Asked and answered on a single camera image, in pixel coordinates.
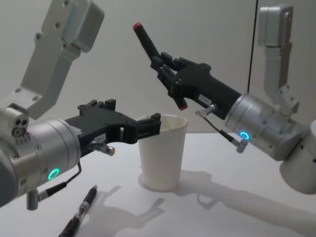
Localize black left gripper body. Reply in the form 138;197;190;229
64;99;137;159

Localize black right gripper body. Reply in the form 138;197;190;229
167;61;242;121

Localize black marker with red ends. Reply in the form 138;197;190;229
132;22;189;111

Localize white paper cup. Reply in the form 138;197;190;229
135;114;189;193

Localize black pen with clear grip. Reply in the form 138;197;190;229
57;185;98;237

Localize white table cloth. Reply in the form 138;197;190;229
0;132;316;237

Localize thin dark right wrist cable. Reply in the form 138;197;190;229
195;103;248;153

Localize thin dark wrist cable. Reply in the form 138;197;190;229
26;141;116;211
195;103;248;153

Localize thin dark left wrist cable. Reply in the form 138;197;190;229
26;141;116;211

